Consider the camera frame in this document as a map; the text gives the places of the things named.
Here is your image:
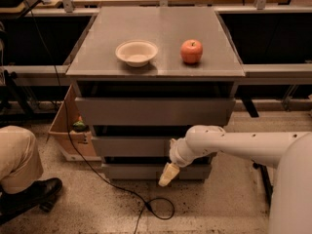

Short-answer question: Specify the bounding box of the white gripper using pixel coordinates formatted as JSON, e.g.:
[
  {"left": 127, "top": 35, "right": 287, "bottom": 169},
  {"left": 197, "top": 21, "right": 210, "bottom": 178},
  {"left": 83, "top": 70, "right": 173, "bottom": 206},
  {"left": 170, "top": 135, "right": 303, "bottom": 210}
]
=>
[{"left": 158, "top": 138, "right": 195, "bottom": 187}]

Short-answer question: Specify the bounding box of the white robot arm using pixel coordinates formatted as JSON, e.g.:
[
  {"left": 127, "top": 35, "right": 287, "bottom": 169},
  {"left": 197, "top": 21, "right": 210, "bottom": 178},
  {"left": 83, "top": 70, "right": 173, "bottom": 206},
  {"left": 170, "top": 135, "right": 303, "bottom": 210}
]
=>
[{"left": 159, "top": 125, "right": 312, "bottom": 234}]

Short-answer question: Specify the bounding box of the grey drawer cabinet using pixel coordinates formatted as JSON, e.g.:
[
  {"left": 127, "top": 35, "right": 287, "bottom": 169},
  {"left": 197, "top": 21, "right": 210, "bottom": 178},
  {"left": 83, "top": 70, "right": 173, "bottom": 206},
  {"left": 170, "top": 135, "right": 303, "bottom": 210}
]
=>
[{"left": 67, "top": 7, "right": 244, "bottom": 179}]

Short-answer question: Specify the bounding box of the grey top drawer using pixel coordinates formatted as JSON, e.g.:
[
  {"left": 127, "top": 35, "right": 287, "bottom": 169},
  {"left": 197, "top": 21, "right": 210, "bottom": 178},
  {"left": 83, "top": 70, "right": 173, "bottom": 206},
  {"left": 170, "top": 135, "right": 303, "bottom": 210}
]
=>
[{"left": 75, "top": 97, "right": 235, "bottom": 126}]

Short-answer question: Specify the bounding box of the black chair base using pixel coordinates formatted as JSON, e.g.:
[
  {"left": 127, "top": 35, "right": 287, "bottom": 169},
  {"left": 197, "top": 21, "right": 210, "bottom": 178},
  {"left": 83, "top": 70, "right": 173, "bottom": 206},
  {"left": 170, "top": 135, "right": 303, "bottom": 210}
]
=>
[{"left": 253, "top": 163, "right": 273, "bottom": 206}]

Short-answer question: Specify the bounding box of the cardboard box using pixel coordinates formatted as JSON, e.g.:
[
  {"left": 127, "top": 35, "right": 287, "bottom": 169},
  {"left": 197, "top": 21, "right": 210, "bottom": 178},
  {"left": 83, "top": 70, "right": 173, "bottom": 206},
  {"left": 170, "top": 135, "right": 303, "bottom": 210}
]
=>
[{"left": 49, "top": 87, "right": 100, "bottom": 162}]

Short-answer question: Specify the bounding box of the green toy in box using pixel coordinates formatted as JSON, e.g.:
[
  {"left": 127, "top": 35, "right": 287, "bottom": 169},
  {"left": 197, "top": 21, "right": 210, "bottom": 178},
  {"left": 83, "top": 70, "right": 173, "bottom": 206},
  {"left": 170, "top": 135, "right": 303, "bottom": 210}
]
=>
[{"left": 72, "top": 116, "right": 87, "bottom": 133}]

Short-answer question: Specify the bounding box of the red apple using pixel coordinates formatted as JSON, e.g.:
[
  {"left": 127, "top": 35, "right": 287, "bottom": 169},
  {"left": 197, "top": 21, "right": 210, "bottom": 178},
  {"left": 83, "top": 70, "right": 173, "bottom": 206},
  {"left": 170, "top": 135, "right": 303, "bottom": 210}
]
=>
[{"left": 180, "top": 39, "right": 203, "bottom": 64}]

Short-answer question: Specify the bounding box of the white paper bowl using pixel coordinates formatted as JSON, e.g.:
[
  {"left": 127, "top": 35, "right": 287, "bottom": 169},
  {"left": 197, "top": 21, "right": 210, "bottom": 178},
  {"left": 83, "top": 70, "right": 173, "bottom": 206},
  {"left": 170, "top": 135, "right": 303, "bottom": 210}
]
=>
[{"left": 115, "top": 40, "right": 158, "bottom": 67}]

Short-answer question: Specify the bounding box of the black leather shoe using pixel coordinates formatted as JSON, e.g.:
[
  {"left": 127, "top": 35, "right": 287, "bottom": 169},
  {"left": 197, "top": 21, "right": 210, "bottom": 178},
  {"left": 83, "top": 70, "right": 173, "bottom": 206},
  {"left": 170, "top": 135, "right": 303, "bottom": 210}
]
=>
[{"left": 0, "top": 177, "right": 62, "bottom": 215}]

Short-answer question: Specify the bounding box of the beige trouser leg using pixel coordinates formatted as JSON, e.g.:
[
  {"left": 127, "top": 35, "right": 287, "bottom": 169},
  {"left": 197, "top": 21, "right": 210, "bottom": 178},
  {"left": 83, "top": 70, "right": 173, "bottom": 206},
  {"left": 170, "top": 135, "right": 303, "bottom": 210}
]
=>
[{"left": 0, "top": 126, "right": 43, "bottom": 194}]

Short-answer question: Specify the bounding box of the black cable on floor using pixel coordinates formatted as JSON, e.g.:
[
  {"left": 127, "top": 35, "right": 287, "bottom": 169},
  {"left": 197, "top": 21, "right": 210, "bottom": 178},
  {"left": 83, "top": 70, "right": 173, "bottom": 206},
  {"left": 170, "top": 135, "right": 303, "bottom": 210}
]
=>
[{"left": 14, "top": 0, "right": 176, "bottom": 234}]

